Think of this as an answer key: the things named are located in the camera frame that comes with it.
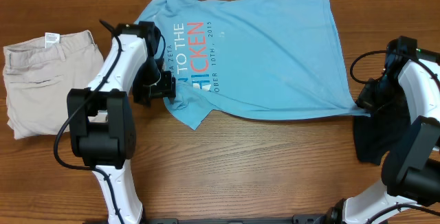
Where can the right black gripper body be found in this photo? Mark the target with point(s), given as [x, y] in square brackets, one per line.
[374, 95]

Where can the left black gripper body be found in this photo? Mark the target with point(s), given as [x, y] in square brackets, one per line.
[150, 81]

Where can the black Nike garment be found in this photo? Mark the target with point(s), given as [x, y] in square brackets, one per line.
[382, 130]

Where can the light blue printed t-shirt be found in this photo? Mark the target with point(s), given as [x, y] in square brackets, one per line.
[257, 59]

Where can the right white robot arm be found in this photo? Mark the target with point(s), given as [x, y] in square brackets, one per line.
[409, 177]

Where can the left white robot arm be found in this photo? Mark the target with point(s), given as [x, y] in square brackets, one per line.
[100, 119]

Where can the folded beige khaki pants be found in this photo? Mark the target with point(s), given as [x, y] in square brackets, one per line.
[38, 76]

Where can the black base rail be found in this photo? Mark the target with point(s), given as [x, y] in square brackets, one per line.
[240, 220]

